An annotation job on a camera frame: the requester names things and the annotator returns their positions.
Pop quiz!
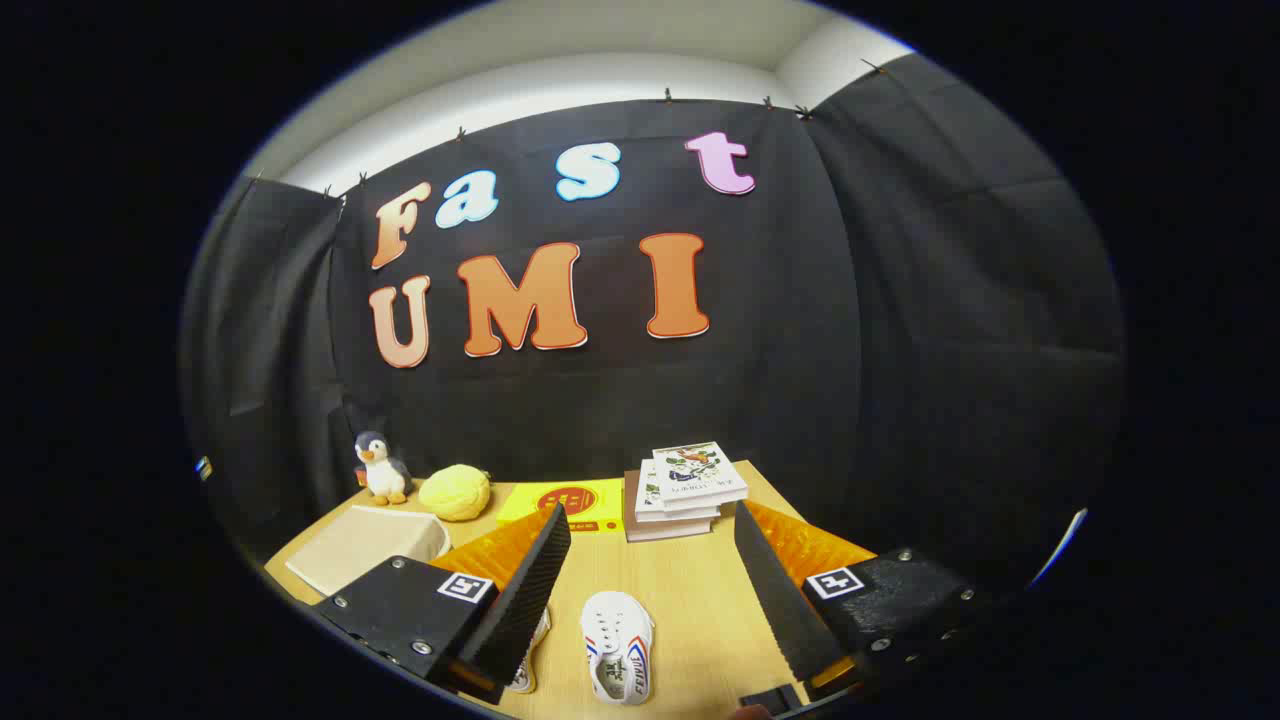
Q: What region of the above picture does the penguin plush toy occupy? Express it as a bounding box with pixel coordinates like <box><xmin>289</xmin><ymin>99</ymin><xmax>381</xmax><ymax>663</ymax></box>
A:
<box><xmin>353</xmin><ymin>430</ymin><xmax>413</xmax><ymax>506</ymax></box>

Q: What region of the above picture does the white canvas shoe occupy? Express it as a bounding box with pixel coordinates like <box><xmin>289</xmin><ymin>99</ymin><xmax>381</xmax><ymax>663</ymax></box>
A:
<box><xmin>580</xmin><ymin>590</ymin><xmax>656</xmax><ymax>707</ymax></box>
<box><xmin>505</xmin><ymin>605</ymin><xmax>552</xmax><ymax>696</ymax></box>

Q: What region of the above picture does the yellow round plush toy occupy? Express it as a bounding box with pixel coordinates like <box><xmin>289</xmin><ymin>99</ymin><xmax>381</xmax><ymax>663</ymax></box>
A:
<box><xmin>418</xmin><ymin>464</ymin><xmax>492</xmax><ymax>523</ymax></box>

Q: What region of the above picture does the white illustrated book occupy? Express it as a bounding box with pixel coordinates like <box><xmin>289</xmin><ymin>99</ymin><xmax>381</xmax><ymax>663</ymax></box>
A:
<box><xmin>652</xmin><ymin>441</ymin><xmax>749</xmax><ymax>513</ymax></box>

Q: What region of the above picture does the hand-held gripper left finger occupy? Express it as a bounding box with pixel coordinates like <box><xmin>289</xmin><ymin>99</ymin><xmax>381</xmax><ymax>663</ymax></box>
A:
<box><xmin>313</xmin><ymin>503</ymin><xmax>573</xmax><ymax>706</ymax></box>

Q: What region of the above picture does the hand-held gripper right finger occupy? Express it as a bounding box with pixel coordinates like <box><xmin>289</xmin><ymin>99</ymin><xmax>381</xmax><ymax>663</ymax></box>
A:
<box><xmin>733</xmin><ymin>500</ymin><xmax>991</xmax><ymax>701</ymax></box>

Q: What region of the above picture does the beige fabric storage box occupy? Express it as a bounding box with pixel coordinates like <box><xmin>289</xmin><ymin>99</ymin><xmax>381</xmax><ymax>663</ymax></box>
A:
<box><xmin>285</xmin><ymin>505</ymin><xmax>453</xmax><ymax>599</ymax></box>

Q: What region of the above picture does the yellow book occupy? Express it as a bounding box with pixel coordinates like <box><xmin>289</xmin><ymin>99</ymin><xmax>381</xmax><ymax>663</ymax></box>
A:
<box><xmin>496</xmin><ymin>478</ymin><xmax>628</xmax><ymax>534</ymax></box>

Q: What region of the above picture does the white paperback book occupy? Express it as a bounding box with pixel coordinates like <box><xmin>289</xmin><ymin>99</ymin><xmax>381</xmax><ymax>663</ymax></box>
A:
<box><xmin>635</xmin><ymin>458</ymin><xmax>723</xmax><ymax>523</ymax></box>

